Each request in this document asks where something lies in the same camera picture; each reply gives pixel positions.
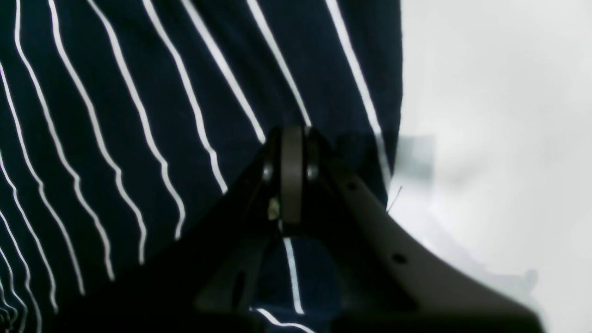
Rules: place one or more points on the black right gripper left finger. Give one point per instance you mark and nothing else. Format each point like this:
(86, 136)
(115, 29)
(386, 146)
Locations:
(207, 278)

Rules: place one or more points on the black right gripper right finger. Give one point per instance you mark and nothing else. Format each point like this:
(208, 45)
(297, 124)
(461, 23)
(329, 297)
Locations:
(388, 281)

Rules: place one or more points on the navy white striped t-shirt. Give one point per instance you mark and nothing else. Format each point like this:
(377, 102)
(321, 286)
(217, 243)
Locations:
(124, 121)

